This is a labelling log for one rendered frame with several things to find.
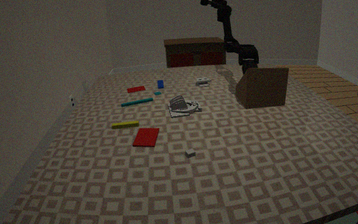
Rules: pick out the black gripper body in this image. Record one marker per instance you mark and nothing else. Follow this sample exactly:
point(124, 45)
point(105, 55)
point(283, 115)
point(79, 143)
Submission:
point(206, 2)

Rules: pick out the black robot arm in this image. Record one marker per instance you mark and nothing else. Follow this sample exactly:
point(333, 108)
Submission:
point(245, 51)

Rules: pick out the yellow rectangular bar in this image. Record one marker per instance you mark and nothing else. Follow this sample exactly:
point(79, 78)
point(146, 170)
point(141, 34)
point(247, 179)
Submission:
point(125, 124)

